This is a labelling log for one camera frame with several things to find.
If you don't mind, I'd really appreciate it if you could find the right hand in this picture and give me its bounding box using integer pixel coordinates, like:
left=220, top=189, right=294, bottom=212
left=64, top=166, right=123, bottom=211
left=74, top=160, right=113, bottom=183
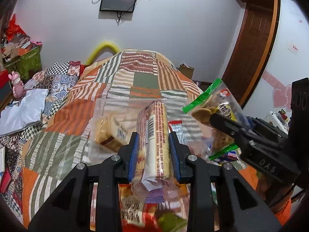
left=256, top=173, right=295, bottom=208

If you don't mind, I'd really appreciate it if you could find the checkered patterned quilt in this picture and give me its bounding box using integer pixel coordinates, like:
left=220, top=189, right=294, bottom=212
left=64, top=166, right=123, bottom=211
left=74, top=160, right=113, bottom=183
left=1, top=61, right=85, bottom=220

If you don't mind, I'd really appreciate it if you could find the small black wall monitor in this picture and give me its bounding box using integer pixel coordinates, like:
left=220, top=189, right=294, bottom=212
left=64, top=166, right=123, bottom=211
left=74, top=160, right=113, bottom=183
left=99, top=0, right=137, bottom=13

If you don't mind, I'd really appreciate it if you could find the patchwork striped bed blanket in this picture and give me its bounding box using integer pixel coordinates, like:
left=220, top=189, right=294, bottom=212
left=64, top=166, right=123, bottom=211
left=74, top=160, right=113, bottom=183
left=22, top=50, right=212, bottom=231

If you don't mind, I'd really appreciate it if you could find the red instant noodle packet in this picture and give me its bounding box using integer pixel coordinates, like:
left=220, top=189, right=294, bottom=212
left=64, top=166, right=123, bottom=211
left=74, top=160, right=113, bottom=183
left=119, top=184, right=190, bottom=231

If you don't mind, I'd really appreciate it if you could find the white sliding wardrobe door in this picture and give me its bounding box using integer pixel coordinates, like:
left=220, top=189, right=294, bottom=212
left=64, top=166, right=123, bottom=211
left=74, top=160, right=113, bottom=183
left=244, top=0, right=308, bottom=132

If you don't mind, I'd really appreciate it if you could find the blue snack packet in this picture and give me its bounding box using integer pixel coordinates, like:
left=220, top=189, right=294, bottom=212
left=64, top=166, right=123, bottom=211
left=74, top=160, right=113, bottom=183
left=213, top=148, right=240, bottom=163

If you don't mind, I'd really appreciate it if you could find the brown wooden door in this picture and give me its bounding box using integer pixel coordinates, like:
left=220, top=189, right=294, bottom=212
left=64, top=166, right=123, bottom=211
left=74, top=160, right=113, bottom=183
left=222, top=0, right=278, bottom=107

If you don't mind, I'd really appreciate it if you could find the green storage box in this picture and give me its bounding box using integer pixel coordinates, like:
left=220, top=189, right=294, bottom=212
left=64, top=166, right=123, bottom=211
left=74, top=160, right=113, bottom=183
left=4, top=47, right=42, bottom=82

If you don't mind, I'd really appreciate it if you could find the yellow fuzzy arch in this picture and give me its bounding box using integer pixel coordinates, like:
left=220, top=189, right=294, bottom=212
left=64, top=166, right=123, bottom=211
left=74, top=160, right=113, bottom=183
left=84, top=41, right=120, bottom=66

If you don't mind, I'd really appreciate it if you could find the red plastic bag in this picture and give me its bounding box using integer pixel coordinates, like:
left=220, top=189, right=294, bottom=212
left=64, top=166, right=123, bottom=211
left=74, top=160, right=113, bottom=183
left=5, top=14, right=26, bottom=41

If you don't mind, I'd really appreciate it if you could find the green zip bag of snacks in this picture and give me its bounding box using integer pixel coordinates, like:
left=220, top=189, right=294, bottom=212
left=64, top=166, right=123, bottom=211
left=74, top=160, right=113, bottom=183
left=182, top=78, right=250, bottom=161

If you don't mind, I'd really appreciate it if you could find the green jelly cup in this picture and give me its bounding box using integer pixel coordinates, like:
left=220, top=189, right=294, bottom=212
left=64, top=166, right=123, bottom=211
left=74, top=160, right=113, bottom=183
left=158, top=213, right=188, bottom=232

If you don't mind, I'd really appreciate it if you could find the rice cracker packet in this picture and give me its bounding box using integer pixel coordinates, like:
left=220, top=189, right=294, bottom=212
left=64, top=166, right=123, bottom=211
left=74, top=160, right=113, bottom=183
left=131, top=99, right=173, bottom=203

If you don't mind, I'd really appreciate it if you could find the clear plastic storage bin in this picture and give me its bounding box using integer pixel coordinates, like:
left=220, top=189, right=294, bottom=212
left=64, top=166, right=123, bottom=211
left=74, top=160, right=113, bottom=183
left=88, top=98, right=194, bottom=165

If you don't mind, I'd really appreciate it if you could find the pink plush toy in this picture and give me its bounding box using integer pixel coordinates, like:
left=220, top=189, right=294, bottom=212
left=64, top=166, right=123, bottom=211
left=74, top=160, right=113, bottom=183
left=8, top=71, right=25, bottom=100

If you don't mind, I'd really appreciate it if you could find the red gift box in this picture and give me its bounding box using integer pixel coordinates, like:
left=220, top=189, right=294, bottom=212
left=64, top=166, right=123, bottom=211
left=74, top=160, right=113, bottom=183
left=0, top=70, right=9, bottom=89

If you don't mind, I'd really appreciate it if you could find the white plastic bag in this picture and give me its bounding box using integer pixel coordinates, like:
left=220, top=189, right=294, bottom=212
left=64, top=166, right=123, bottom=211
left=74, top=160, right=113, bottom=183
left=0, top=89, right=49, bottom=137

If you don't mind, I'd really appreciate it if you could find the small cardboard box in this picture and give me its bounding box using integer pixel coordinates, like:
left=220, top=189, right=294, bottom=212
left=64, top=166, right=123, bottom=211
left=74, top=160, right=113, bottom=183
left=179, top=63, right=194, bottom=79

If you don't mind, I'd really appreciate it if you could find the wrapped cake slice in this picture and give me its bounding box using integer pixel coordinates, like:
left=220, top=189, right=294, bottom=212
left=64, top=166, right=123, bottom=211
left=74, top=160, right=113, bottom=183
left=93, top=115, right=130, bottom=152

